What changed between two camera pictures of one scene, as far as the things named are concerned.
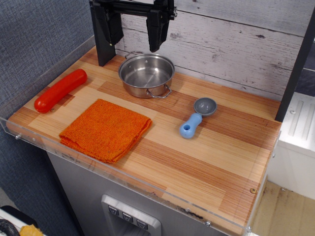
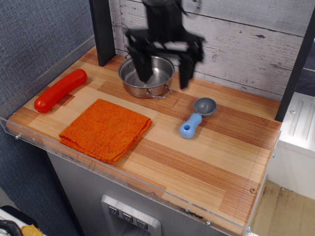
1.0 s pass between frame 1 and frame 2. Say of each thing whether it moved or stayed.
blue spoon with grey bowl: stayed
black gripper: moved
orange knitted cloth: stayed
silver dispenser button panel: stayed
